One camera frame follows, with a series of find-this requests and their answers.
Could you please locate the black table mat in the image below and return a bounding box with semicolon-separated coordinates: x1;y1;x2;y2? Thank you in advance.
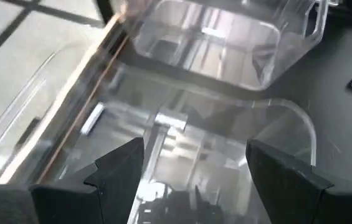
100;0;352;224

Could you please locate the clear plastic bin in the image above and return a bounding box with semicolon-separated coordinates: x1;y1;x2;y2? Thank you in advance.
0;40;317;224
113;0;329;91

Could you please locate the black metal table frame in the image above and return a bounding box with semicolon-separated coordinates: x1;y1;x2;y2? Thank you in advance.
95;0;116;23

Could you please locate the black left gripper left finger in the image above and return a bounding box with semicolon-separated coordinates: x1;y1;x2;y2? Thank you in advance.
29;137;145;224

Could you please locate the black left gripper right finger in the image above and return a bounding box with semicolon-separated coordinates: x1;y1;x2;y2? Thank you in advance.
246;139;334;224

